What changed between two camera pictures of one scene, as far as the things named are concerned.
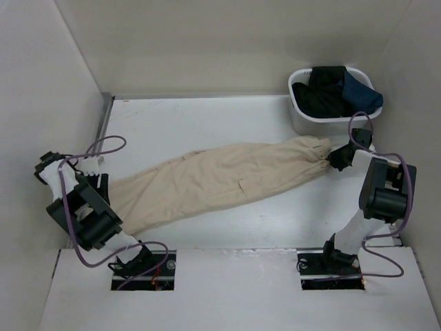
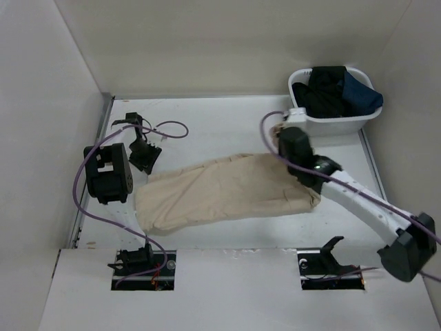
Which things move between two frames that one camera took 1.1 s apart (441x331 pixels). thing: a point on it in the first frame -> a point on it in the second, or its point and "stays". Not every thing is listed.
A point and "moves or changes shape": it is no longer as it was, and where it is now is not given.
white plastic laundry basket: (360, 74) stays
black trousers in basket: (321, 97) stays
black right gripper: (333, 158) -> (280, 152)
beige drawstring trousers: (176, 182) moves or changes shape
